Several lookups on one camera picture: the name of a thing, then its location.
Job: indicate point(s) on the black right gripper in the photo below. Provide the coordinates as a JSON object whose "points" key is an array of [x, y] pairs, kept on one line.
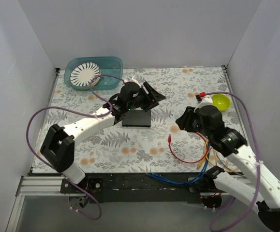
{"points": [[188, 120]]}

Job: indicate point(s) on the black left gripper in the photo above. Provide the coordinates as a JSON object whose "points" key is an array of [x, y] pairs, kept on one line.
{"points": [[147, 97]]}

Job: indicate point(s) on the black network switch box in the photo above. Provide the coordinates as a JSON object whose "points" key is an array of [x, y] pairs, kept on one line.
{"points": [[137, 118]]}

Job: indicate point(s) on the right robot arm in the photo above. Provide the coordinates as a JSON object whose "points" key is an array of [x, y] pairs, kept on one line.
{"points": [[264, 196]]}

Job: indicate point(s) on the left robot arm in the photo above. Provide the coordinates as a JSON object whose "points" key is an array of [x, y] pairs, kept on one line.
{"points": [[60, 142]]}

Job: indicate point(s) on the lime green bowl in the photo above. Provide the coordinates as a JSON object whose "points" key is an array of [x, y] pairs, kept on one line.
{"points": [[221, 101]]}

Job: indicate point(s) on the teal plastic basin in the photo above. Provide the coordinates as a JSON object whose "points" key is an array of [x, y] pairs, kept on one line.
{"points": [[103, 73]]}

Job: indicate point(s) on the white black striped plate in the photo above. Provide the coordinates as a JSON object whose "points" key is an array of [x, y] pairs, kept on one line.
{"points": [[85, 74]]}

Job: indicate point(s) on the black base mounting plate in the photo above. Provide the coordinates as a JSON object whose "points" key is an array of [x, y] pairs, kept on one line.
{"points": [[191, 193]]}

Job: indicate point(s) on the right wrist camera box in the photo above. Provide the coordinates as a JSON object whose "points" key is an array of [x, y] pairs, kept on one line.
{"points": [[203, 101]]}

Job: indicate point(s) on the aluminium frame rail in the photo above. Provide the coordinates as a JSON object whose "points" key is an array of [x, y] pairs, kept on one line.
{"points": [[54, 185]]}

